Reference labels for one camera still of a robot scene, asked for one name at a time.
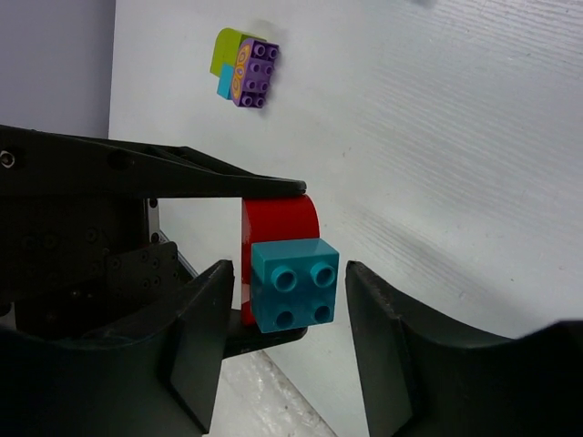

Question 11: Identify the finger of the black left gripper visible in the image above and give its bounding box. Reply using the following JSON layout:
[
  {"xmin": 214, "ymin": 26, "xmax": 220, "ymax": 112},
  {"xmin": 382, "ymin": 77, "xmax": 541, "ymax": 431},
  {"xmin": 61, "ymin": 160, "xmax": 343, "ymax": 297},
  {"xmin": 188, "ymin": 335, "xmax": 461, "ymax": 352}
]
[
  {"xmin": 1, "ymin": 126, "xmax": 306, "ymax": 198},
  {"xmin": 223, "ymin": 309, "xmax": 308, "ymax": 359}
]

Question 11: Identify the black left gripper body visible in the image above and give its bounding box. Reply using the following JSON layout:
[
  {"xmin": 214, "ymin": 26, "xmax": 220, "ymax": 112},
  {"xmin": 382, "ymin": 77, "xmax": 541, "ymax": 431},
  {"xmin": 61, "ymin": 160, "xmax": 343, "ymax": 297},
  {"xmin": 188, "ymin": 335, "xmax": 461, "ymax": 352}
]
[{"xmin": 1, "ymin": 197, "xmax": 192, "ymax": 340}]

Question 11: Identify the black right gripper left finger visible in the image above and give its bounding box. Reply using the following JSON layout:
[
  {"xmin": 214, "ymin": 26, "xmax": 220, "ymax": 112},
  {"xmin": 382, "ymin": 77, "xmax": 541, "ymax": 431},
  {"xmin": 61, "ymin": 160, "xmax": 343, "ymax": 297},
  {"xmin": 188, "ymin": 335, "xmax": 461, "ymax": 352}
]
[{"xmin": 1, "ymin": 260, "xmax": 234, "ymax": 436}]

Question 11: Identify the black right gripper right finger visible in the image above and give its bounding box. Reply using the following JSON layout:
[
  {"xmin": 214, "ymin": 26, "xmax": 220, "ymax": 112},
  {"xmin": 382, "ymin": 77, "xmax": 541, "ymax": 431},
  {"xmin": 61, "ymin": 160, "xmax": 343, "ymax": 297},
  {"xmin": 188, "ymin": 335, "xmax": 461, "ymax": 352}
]
[{"xmin": 345, "ymin": 261, "xmax": 582, "ymax": 436}]

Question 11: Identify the red rounded lego brick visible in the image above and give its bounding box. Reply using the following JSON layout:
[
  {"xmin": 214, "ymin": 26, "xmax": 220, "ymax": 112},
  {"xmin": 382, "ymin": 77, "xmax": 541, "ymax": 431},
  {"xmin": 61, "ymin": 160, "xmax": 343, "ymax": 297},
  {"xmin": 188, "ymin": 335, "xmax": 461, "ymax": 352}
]
[{"xmin": 239, "ymin": 193, "xmax": 322, "ymax": 329}]

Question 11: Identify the small teal lego cube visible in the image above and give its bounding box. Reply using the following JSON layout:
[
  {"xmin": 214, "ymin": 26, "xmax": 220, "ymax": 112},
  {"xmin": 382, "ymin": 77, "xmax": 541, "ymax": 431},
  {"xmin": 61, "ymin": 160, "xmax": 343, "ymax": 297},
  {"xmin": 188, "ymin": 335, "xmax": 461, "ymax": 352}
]
[{"xmin": 251, "ymin": 239, "xmax": 340, "ymax": 333}]

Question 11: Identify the teal lego under stack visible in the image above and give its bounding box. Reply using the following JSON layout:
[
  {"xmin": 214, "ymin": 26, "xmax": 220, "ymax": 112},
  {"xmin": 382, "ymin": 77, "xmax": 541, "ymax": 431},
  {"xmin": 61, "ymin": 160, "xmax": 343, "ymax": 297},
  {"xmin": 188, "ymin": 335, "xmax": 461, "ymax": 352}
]
[{"xmin": 217, "ymin": 64, "xmax": 234, "ymax": 100}]

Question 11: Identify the green rounded lego brick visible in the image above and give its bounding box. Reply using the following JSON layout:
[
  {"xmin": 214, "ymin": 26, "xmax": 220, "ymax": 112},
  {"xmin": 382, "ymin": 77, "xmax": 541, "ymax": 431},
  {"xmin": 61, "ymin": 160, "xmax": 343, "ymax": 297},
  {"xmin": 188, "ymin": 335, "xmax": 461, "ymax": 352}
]
[{"xmin": 210, "ymin": 27, "xmax": 264, "ymax": 77}]

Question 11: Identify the purple orange studded lego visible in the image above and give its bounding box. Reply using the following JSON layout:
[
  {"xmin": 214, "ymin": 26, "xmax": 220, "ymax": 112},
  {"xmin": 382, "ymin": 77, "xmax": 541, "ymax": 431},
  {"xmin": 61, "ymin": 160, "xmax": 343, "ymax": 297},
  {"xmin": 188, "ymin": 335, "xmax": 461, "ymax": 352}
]
[{"xmin": 230, "ymin": 37, "xmax": 280, "ymax": 108}]

